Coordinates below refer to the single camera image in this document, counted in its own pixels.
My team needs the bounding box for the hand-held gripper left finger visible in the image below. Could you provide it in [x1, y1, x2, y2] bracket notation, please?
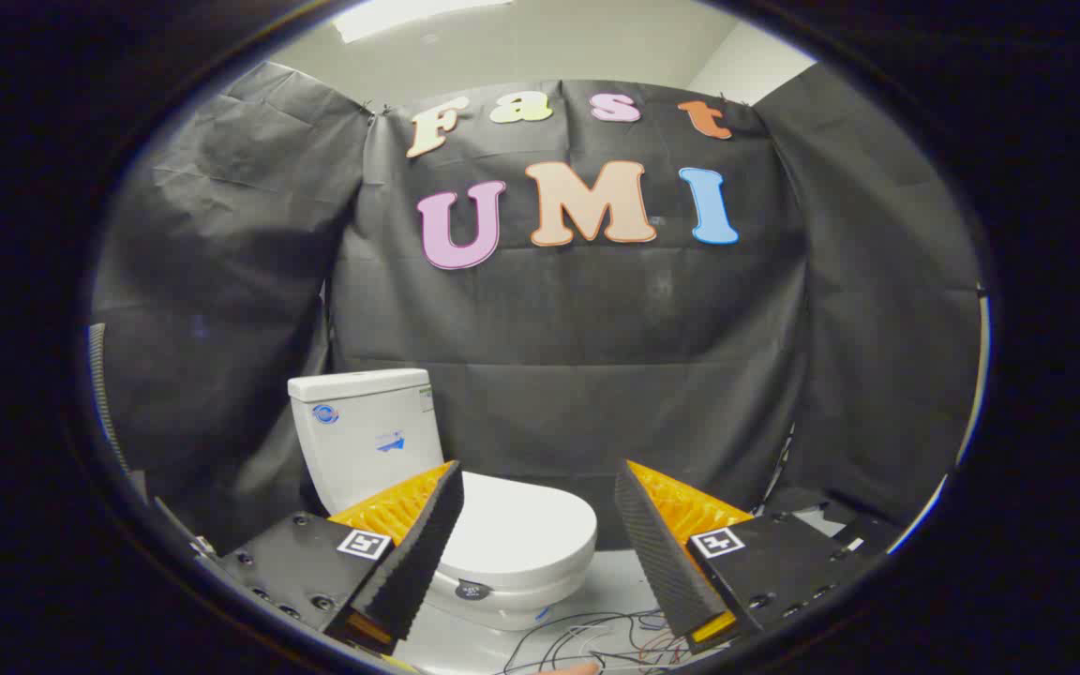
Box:
[215, 459, 466, 657]

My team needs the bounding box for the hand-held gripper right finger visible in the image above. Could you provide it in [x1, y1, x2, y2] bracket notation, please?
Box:
[613, 459, 869, 655]

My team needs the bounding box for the white toilet lid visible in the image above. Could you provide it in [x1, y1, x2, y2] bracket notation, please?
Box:
[437, 471, 598, 575]

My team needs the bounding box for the white toilet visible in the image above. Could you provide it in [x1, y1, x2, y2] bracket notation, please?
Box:
[288, 368, 598, 632]

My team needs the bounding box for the black flat box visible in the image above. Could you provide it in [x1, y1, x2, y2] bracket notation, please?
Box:
[819, 509, 902, 565]

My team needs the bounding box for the black backdrop cloth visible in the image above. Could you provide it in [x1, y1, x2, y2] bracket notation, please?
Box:
[90, 61, 983, 554]

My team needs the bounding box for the tangle of cables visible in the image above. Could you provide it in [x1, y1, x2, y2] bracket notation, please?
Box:
[502, 607, 691, 675]

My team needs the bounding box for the grey ribbed hose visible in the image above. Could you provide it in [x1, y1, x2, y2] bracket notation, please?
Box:
[87, 322, 130, 474]

